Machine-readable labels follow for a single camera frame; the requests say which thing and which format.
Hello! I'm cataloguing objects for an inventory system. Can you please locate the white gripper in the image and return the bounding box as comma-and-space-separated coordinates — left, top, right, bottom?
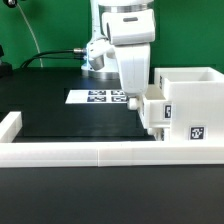
101, 9, 157, 98

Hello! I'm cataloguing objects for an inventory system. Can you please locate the white drawer box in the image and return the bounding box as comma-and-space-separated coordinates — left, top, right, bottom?
147, 128, 164, 141
126, 83, 173, 132

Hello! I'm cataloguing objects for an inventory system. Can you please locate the white drawer box front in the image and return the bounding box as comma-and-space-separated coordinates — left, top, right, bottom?
147, 128, 164, 141

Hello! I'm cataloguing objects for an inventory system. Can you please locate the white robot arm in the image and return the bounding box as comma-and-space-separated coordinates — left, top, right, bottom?
81, 0, 156, 97

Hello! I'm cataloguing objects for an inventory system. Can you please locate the white drawer cabinet housing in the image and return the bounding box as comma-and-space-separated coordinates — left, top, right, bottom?
154, 67, 224, 143

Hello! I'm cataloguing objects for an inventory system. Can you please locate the white marker tag sheet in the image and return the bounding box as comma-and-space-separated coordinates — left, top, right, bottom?
65, 90, 127, 104

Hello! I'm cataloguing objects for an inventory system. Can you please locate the black object at left edge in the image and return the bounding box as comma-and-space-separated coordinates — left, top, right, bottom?
0, 45, 13, 78

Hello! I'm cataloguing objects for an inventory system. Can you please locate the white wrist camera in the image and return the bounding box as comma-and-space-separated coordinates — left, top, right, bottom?
87, 42, 115, 71

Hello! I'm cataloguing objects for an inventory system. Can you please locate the black cable with connector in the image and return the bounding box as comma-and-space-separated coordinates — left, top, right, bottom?
19, 47, 88, 68

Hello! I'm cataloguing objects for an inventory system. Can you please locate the thin white background cable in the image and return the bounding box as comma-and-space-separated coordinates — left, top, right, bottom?
13, 0, 44, 68

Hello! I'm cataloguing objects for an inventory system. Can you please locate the white border fence frame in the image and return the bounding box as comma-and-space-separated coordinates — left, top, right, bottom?
0, 112, 224, 168

